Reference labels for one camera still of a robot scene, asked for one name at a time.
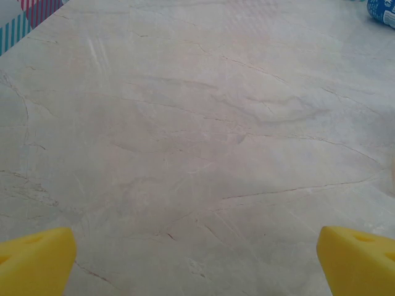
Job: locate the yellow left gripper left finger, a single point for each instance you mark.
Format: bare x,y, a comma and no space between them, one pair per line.
34,265

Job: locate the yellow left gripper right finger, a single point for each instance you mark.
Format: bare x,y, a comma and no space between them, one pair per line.
358,265

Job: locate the blue label plastic bottle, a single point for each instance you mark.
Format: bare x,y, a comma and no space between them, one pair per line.
378,9

